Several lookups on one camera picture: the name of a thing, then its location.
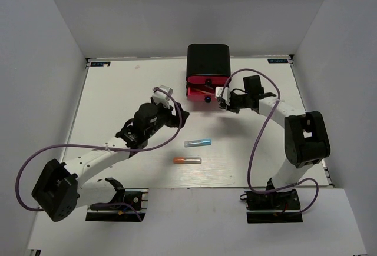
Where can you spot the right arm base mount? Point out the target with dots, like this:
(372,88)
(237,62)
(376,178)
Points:
(275,208)

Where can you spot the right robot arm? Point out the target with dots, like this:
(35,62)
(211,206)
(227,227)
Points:
(306,141)

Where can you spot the orange capped lead case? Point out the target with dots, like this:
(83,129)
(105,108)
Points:
(187,160)

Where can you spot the red gel pen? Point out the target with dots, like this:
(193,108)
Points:
(199,91)

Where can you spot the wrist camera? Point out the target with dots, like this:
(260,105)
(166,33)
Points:
(161,95)
(222,95)

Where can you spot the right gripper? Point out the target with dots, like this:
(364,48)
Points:
(231,107)

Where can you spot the blue capped lead case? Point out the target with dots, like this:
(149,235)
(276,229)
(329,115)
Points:
(197,143)

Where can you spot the white table board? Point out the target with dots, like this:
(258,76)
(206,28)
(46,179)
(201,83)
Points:
(111,96)

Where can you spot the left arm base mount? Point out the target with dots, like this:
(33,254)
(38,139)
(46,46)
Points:
(126,206)

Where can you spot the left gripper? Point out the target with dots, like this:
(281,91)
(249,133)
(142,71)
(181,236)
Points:
(173,120)

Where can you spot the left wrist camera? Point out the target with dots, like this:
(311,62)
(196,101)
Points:
(161,95)

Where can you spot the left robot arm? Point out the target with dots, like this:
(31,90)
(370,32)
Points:
(61,186)

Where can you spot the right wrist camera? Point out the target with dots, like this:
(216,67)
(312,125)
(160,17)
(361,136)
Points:
(222,95)

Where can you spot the pink drawer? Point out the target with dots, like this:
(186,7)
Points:
(213,80)
(207,98)

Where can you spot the black drawer cabinet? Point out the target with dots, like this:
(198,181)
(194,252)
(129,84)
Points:
(208,59)

